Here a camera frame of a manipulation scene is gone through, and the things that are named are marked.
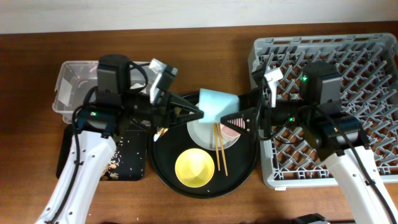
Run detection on gold snack wrapper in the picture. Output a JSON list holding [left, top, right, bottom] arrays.
[[153, 128, 169, 142]]

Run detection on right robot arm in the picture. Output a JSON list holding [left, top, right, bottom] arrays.
[[220, 61, 397, 223]]

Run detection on grey plate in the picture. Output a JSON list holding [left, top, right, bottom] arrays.
[[187, 120, 240, 151]]

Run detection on black rectangular tray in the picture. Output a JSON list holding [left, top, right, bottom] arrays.
[[55, 123, 148, 182]]

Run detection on yellow bowl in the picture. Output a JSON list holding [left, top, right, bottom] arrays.
[[174, 148, 215, 188]]

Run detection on grey dishwasher rack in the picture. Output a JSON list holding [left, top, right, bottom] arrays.
[[248, 33, 397, 190]]

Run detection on white napkin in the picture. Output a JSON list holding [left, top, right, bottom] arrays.
[[130, 83, 147, 91]]

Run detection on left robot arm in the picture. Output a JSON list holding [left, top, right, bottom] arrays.
[[36, 54, 204, 223]]

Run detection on wooden chopstick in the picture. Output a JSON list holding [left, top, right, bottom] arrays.
[[213, 123, 220, 171], [216, 123, 228, 176]]

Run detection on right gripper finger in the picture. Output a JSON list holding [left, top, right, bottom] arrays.
[[220, 108, 256, 134], [239, 87, 261, 111]]

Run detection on pink cup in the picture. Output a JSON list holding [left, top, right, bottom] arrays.
[[220, 124, 241, 141]]

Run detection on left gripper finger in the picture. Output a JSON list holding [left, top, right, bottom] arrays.
[[169, 93, 202, 116], [161, 111, 204, 128]]

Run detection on food scraps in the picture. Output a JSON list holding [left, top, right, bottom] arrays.
[[100, 141, 123, 181]]

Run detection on clear plastic bin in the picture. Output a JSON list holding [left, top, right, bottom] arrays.
[[53, 55, 156, 123]]

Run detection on blue cup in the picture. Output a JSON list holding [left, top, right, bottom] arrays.
[[198, 88, 239, 123]]

